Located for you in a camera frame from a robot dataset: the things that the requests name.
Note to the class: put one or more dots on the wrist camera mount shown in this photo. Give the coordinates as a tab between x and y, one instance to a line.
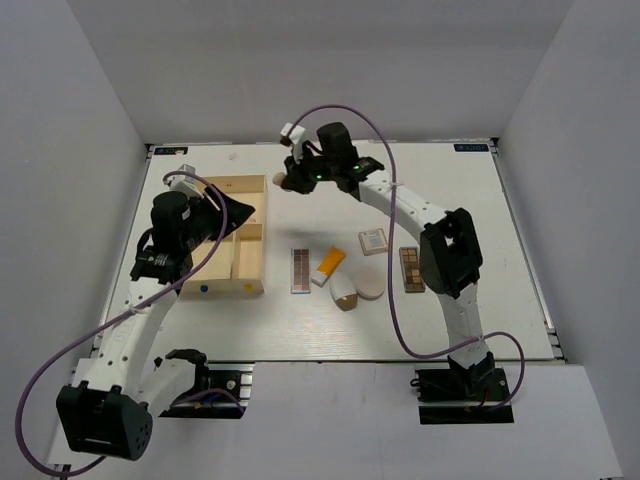
293	137
187	180

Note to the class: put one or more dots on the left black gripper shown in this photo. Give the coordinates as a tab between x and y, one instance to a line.
237	212

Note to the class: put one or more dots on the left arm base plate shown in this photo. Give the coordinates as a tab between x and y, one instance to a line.
221	392

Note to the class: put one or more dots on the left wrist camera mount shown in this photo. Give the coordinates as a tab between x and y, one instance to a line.
187	180

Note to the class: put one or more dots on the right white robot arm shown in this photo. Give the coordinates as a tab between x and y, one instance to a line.
449	253

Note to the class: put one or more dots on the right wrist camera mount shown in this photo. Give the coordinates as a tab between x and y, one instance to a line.
293	137

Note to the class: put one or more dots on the round beige powder puff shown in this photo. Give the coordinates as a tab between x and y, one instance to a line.
369	282

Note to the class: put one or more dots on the wooden organizer tray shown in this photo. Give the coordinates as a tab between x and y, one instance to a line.
237	268

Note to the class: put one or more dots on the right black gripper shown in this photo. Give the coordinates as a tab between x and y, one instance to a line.
295	180

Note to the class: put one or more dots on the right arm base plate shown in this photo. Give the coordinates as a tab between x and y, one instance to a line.
442	400

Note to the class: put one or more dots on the orange cosmetic tube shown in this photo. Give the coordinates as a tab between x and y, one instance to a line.
327	266

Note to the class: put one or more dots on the pink eyeshadow palette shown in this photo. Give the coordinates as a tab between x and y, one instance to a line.
300	271

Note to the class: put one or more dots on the square pink compact box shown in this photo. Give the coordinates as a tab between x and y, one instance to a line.
373	241

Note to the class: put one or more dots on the white egg-shaped gold-tip case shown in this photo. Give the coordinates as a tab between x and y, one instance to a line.
343	292

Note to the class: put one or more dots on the peach gourd makeup sponge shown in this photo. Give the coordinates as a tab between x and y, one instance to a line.
280	180

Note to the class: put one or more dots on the brown eyeshadow palette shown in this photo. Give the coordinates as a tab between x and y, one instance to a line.
410	265

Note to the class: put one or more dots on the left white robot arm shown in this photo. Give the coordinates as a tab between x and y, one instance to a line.
110	411

